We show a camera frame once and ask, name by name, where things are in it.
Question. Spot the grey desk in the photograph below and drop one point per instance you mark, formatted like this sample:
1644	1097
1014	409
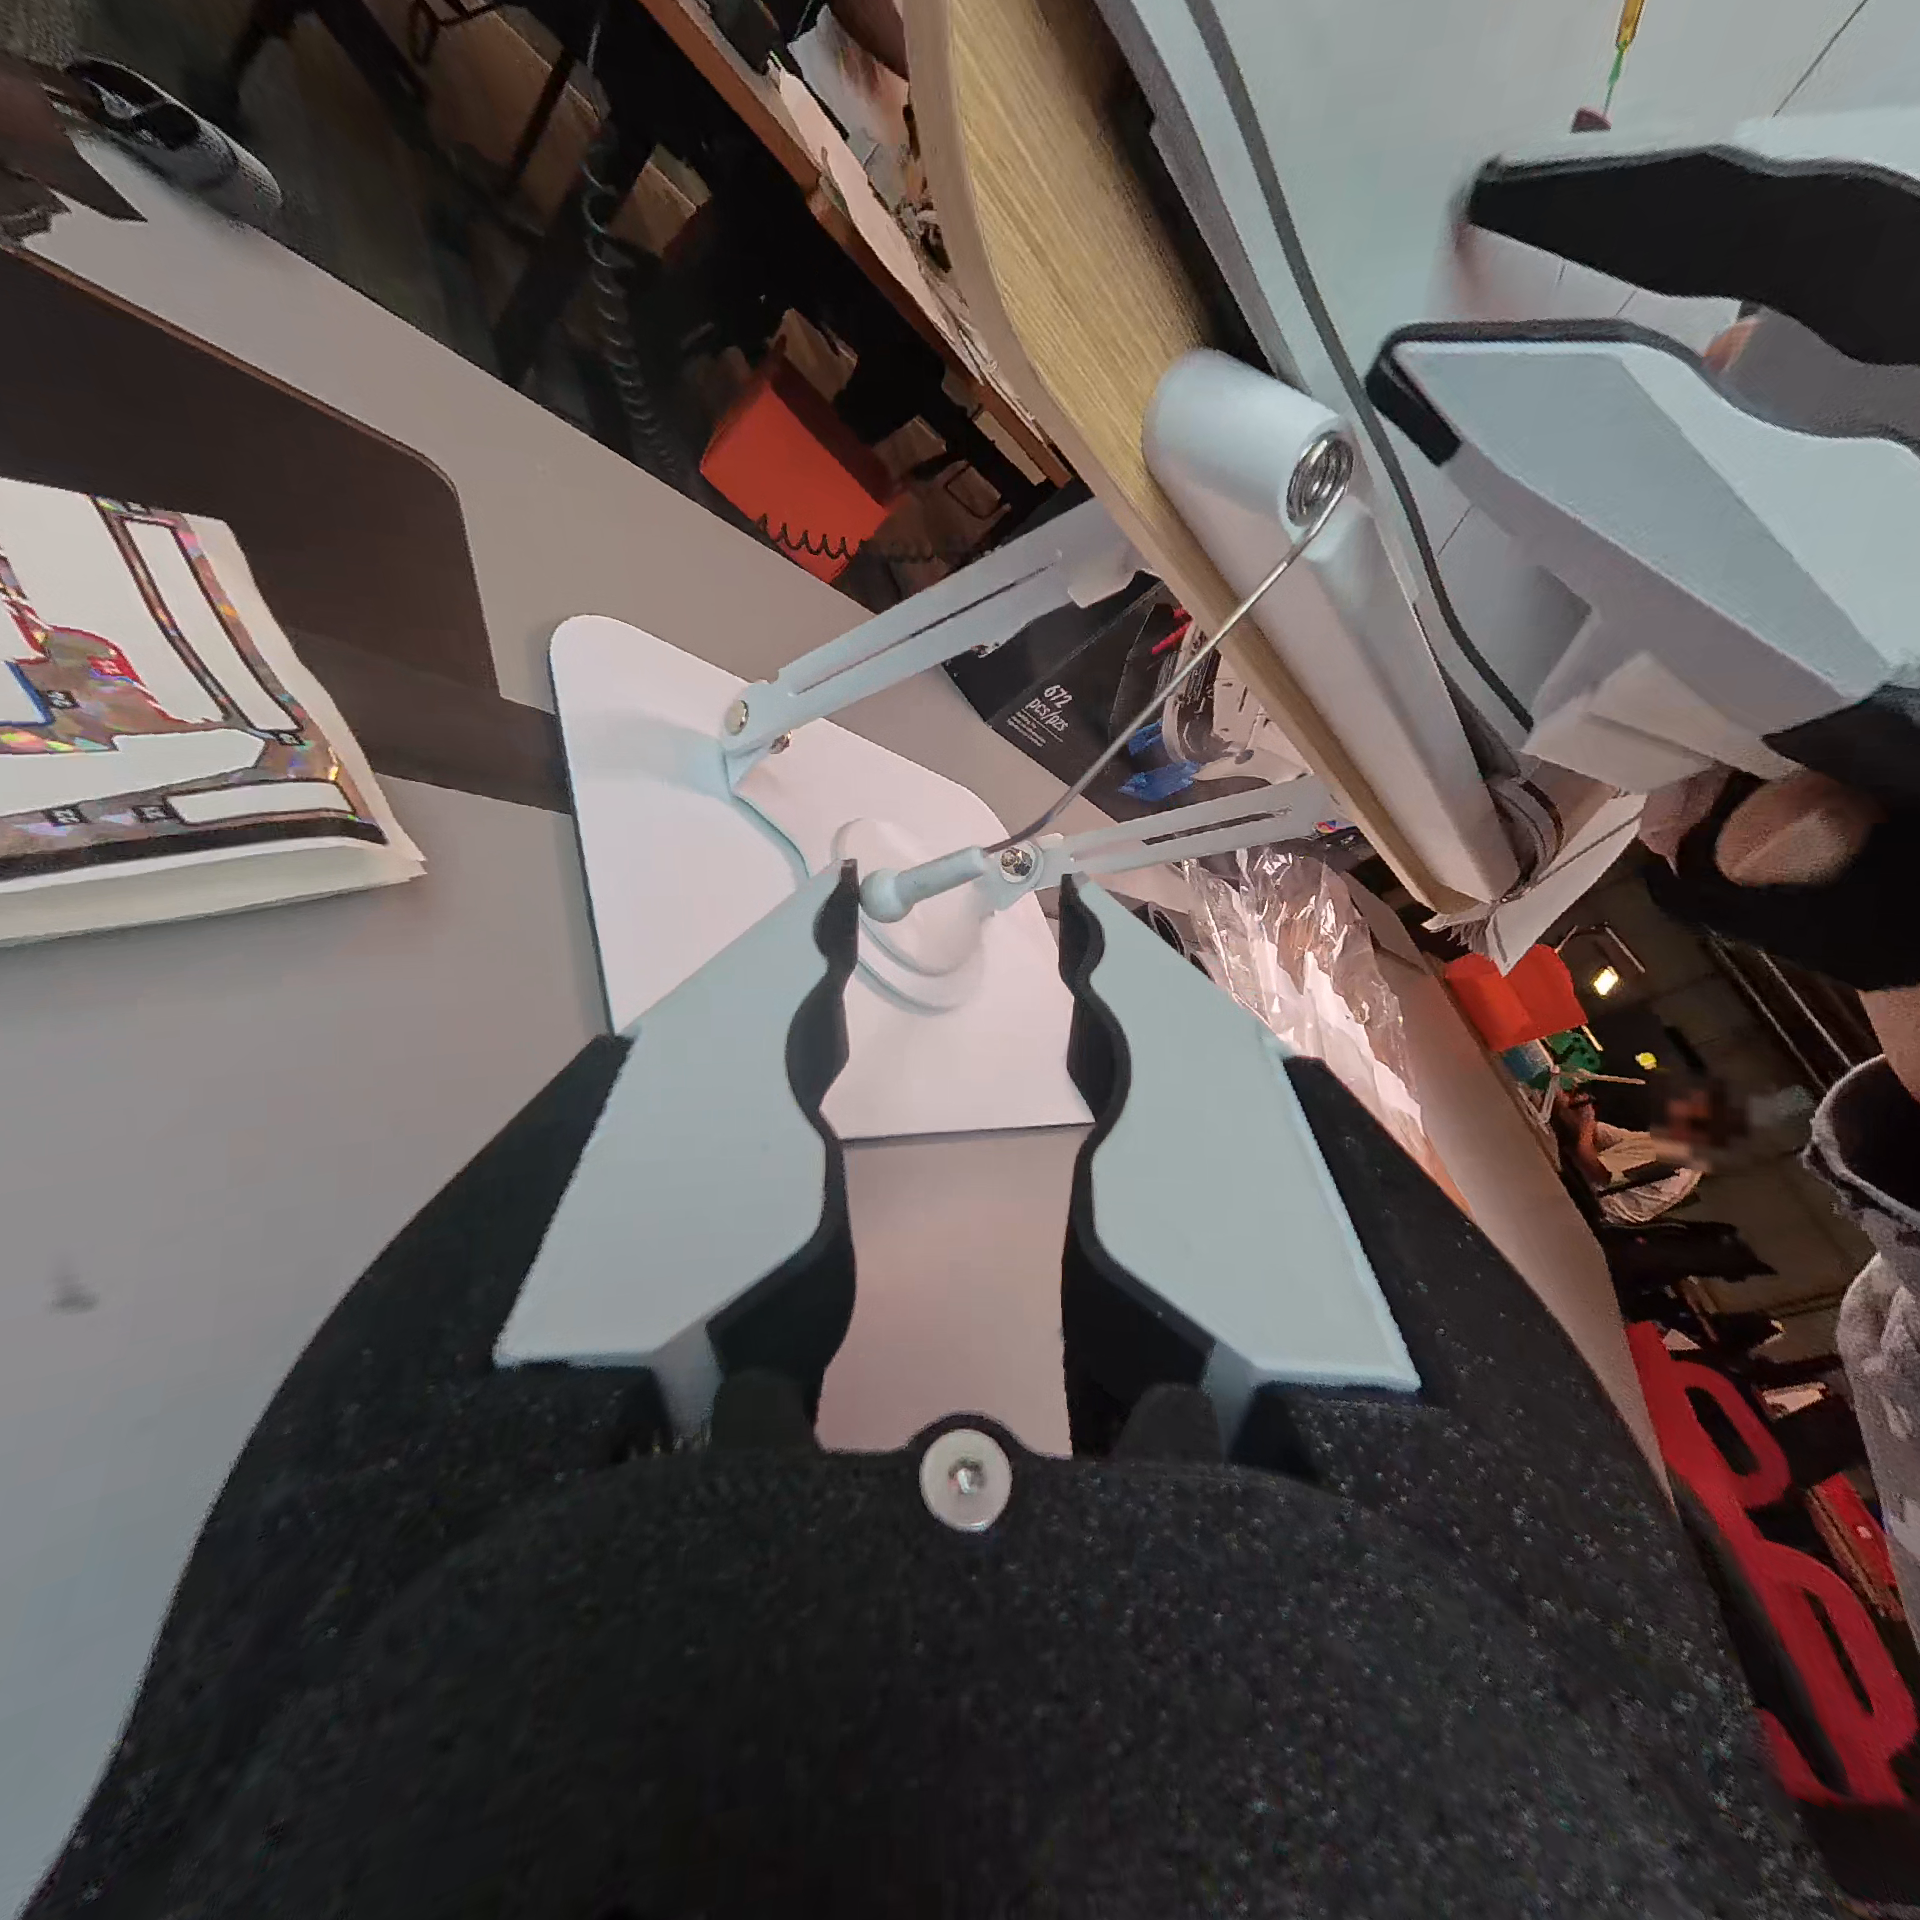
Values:
300	1200

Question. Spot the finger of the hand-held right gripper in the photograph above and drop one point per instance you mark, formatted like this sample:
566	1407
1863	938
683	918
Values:
1651	511
1830	143

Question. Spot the heap of clear plastic bags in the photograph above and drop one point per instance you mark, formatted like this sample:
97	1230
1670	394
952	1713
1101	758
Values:
1307	960

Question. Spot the person's right forearm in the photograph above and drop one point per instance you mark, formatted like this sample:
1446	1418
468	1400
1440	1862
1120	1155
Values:
1876	1200

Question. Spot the holographic sticker sheet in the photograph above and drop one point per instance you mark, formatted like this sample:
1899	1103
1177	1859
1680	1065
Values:
182	704

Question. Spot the red frame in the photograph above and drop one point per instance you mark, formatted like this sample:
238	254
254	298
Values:
1769	1575

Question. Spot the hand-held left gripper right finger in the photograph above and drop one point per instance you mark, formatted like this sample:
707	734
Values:
1245	1214

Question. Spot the wooden book stand white base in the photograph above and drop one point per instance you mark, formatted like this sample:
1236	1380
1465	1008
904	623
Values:
1080	299

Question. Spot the person's right hand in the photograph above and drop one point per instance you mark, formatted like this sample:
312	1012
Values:
1793	833

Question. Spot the orange plastic bin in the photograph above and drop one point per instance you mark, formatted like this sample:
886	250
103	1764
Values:
797	450
1501	990

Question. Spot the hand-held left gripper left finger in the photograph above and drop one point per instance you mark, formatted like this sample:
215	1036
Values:
662	1184

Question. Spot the instruction booklet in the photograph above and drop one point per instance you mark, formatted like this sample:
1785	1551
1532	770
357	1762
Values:
1425	89

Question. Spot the black toy set box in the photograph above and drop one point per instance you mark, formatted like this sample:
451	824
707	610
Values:
1049	704

